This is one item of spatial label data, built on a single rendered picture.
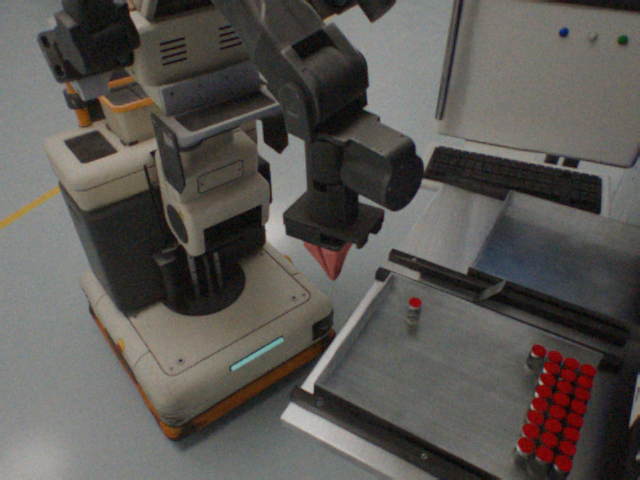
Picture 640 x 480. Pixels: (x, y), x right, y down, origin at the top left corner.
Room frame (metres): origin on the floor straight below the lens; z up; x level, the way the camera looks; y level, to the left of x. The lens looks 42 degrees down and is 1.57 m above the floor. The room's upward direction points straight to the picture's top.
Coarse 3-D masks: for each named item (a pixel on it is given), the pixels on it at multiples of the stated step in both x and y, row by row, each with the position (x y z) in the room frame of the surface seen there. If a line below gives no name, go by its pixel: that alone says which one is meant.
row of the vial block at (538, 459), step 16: (560, 368) 0.48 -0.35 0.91; (576, 368) 0.47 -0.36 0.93; (560, 384) 0.44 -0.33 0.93; (560, 400) 0.41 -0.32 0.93; (544, 416) 0.40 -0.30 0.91; (560, 416) 0.39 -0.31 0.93; (544, 432) 0.37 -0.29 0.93; (544, 448) 0.35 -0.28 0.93; (528, 464) 0.34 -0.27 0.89; (544, 464) 0.33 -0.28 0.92
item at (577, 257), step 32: (512, 192) 0.91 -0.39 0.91; (512, 224) 0.84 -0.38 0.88; (544, 224) 0.84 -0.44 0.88; (576, 224) 0.84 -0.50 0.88; (608, 224) 0.81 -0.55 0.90; (480, 256) 0.75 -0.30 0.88; (512, 256) 0.75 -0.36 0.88; (544, 256) 0.75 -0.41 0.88; (576, 256) 0.75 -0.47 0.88; (608, 256) 0.75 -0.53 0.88; (512, 288) 0.65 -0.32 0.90; (544, 288) 0.67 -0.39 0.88; (576, 288) 0.67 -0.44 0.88; (608, 288) 0.67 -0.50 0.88; (608, 320) 0.57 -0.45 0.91
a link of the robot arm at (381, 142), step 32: (288, 96) 0.46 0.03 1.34; (288, 128) 0.47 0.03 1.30; (320, 128) 0.47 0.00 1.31; (352, 128) 0.46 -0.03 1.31; (384, 128) 0.45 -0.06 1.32; (352, 160) 0.44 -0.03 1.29; (384, 160) 0.42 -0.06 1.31; (416, 160) 0.43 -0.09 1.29; (384, 192) 0.41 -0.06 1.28; (416, 192) 0.44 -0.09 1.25
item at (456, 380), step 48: (384, 288) 0.64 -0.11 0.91; (432, 288) 0.63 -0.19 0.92; (384, 336) 0.56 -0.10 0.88; (432, 336) 0.56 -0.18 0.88; (480, 336) 0.56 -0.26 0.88; (528, 336) 0.55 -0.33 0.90; (336, 384) 0.47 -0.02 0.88; (384, 384) 0.47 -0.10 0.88; (432, 384) 0.47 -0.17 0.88; (480, 384) 0.47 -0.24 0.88; (528, 384) 0.47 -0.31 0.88; (432, 432) 0.39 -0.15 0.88; (480, 432) 0.39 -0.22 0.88
